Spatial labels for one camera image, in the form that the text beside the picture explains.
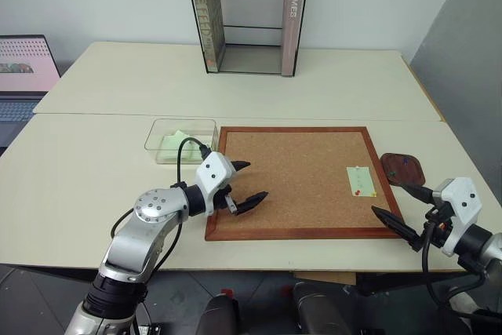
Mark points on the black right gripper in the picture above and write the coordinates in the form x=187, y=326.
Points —
x=437, y=229

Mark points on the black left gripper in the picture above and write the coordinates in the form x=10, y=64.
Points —
x=229, y=201

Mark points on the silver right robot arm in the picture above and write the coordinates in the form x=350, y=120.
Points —
x=484, y=246

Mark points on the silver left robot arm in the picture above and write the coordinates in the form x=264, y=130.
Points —
x=153, y=209

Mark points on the pale green paper note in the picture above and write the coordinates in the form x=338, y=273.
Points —
x=362, y=180

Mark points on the brown wooden dish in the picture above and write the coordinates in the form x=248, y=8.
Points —
x=408, y=176

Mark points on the green sticky notes stack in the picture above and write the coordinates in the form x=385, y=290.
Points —
x=172, y=146

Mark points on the clear plastic box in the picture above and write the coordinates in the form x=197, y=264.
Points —
x=164, y=131

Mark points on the dark rounded cylinder shape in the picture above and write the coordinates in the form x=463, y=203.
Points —
x=217, y=317
x=319, y=309

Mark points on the grey partition panel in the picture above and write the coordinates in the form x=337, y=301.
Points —
x=463, y=56

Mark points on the pink HOMES book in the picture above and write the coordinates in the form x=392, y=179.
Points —
x=292, y=25

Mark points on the green patterned book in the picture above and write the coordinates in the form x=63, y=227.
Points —
x=208, y=17

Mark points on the open laptop with pink screen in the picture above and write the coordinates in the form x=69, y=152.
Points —
x=23, y=64

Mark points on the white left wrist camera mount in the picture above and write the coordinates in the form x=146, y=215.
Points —
x=213, y=168

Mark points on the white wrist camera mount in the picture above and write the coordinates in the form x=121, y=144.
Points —
x=213, y=168
x=464, y=203

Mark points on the cork board with wooden frame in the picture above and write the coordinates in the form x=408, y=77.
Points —
x=298, y=178

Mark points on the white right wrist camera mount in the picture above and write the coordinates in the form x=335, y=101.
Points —
x=464, y=203

